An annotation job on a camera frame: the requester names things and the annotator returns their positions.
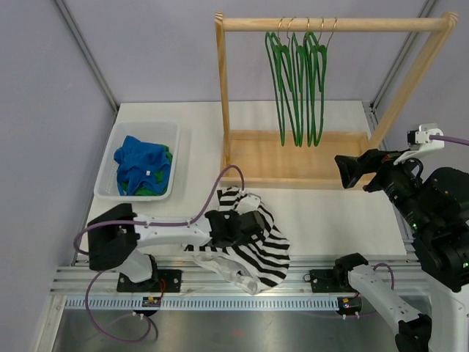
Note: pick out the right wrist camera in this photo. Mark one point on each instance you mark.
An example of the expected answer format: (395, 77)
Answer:
(420, 142)

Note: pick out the black white striped top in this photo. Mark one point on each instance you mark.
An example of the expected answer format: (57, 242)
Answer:
(247, 250)

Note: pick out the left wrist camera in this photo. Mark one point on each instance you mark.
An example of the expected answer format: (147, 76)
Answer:
(247, 202)

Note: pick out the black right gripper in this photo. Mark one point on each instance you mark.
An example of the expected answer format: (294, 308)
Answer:
(352, 168)

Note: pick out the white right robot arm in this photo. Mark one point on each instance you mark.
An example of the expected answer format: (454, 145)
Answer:
(436, 210)

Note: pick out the wooden clothes rack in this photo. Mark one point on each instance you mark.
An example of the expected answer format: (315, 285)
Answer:
(251, 151)

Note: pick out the white slotted cable duct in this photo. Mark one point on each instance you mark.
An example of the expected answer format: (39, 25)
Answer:
(306, 303)

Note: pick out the white plastic basket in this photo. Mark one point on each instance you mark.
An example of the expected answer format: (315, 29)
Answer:
(139, 162)

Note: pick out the aluminium mounting rail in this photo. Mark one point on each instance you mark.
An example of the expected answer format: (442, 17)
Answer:
(73, 280)

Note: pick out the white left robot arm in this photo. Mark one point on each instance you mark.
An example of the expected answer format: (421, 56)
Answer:
(115, 237)

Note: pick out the blue tank top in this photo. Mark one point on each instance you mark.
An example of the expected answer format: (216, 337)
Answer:
(139, 161)

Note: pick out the green tank top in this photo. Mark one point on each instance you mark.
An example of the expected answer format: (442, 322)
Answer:
(165, 161)

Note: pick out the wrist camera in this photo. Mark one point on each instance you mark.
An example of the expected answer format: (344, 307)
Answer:
(247, 202)
(420, 142)

